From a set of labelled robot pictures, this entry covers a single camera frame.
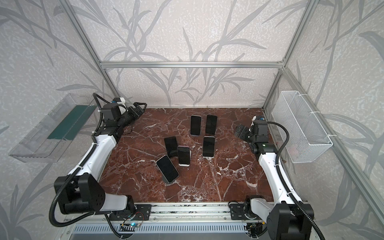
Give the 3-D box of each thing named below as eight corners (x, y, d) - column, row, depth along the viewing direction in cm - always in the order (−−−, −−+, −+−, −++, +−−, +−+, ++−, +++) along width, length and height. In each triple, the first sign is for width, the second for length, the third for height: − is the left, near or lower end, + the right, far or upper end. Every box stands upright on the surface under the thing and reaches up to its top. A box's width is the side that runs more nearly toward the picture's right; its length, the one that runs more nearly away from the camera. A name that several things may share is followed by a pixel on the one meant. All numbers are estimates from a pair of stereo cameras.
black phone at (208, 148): (202, 157, 95) (202, 145, 84) (202, 148, 100) (202, 136, 88) (213, 157, 95) (215, 145, 84) (213, 148, 100) (214, 136, 88)
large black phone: (169, 185, 84) (164, 177, 73) (160, 171, 89) (154, 161, 78) (179, 178, 87) (176, 168, 76) (170, 164, 92) (166, 154, 81)
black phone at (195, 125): (191, 137, 105) (190, 123, 94) (191, 129, 110) (190, 115, 98) (201, 137, 105) (201, 123, 94) (201, 129, 110) (201, 115, 98)
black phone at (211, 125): (205, 134, 107) (206, 121, 95) (206, 127, 111) (206, 114, 99) (215, 135, 106) (216, 122, 95) (215, 128, 110) (217, 115, 99)
